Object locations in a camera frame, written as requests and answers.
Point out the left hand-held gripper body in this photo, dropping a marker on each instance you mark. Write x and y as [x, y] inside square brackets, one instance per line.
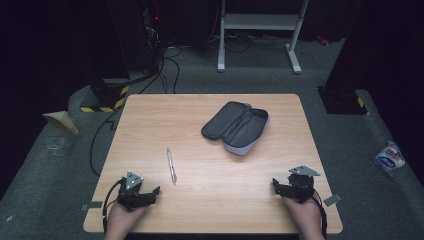
[131, 186]

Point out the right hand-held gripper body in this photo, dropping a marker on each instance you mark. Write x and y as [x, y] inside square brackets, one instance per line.
[301, 186]

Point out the silver pen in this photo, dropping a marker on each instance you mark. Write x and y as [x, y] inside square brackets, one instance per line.
[171, 165]

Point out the black zip pencil case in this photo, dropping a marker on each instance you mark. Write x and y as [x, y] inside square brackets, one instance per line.
[235, 128]

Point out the person's right hand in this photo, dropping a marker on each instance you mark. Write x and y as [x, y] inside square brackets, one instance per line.
[305, 213]

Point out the person's left hand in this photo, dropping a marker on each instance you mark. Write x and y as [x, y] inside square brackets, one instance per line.
[124, 218]

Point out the grey tape strip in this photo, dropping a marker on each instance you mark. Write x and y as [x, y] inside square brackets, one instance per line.
[332, 200]
[93, 205]

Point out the black yellow striped base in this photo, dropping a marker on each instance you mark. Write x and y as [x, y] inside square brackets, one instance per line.
[106, 100]

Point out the white and blue packet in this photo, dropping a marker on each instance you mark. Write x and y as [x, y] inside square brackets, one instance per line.
[389, 158]

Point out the black base with yellow stripe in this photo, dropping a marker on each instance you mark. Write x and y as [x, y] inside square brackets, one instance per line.
[343, 101]

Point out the tan cardboard piece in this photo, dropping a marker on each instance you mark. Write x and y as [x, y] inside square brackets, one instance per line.
[60, 121]

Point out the white tape scrap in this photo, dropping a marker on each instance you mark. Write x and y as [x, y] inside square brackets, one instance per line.
[10, 218]

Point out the small red object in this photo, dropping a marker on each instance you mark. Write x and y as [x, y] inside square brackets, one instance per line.
[322, 40]

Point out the dark equipment rack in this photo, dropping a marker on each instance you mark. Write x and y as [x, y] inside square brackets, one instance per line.
[140, 33]

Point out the white metal stand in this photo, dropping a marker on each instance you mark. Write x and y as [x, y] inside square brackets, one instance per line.
[260, 21]

